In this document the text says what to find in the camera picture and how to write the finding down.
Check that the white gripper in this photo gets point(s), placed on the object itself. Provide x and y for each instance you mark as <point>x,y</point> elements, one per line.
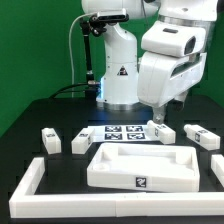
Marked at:
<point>172,63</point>

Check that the white desk top tray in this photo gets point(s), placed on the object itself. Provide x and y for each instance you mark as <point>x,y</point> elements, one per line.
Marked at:
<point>144,167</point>

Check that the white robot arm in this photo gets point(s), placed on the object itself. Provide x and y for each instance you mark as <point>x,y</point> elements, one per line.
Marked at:
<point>123,40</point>

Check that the fiducial marker sheet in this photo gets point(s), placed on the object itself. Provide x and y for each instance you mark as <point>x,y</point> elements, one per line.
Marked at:
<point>122,133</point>

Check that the white block right edge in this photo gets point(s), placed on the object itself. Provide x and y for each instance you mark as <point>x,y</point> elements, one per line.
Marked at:
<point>217,166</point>

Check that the white L-shaped fence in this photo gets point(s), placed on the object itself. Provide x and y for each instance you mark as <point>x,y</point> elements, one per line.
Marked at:
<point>25,203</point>

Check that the black grey camera on stand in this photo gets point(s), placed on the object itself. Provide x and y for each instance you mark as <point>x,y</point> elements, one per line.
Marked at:
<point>110,16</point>

